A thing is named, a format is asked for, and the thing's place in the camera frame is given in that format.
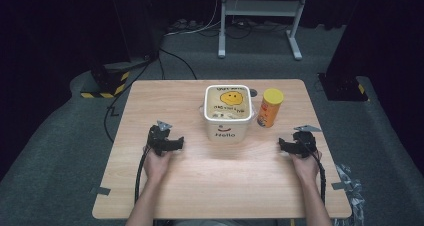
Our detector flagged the black floor cable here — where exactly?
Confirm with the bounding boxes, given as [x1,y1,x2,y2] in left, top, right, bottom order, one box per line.
[103,47,198,144]

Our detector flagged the grey tape strip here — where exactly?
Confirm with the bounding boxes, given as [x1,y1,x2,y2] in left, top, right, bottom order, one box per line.
[331,180,350,191]
[89,185,112,197]

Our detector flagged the white floor cable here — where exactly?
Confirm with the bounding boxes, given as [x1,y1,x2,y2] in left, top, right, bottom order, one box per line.
[164,0,222,37]

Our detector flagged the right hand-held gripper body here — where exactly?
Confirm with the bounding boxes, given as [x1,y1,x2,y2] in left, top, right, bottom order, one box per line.
[289,124,323,159]

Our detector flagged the white metal stand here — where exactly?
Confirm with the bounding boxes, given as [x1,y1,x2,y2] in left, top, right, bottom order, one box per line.
[217,0,311,61]

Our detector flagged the black stand base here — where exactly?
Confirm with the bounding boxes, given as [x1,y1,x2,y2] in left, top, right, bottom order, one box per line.
[317,71,370,102]

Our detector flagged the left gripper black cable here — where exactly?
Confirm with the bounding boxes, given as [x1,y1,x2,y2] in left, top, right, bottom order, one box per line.
[133,146,150,206]

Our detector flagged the person's right hand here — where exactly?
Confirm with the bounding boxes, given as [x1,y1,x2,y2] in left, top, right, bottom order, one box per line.
[289,150,323,184]

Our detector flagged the person's left hand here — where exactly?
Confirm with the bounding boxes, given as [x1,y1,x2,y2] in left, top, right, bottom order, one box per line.
[143,148,173,184]

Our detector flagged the power strip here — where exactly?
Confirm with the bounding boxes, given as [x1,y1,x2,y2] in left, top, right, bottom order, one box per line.
[168,17,201,32]

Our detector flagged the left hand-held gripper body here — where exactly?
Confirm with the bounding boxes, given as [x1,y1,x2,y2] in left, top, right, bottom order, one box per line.
[146,120,176,157]

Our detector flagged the black base with hazard stripes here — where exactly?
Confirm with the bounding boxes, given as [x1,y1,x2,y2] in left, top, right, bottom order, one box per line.
[79,59,132,100]

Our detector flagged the crumpled clear plastic wrap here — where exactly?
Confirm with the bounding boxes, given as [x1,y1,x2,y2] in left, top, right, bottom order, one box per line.
[334,163,366,226]

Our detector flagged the orange snack can yellow lid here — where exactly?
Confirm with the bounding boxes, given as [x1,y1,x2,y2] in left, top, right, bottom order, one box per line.
[256,87,285,129]

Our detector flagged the white square bin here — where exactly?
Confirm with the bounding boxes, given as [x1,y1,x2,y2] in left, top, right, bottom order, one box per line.
[202,84,254,144]

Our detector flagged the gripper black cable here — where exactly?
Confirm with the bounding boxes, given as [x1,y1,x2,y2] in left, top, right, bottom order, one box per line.
[133,146,150,206]
[311,149,327,206]

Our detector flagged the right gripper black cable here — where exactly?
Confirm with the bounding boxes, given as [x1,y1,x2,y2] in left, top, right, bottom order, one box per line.
[311,149,327,206]

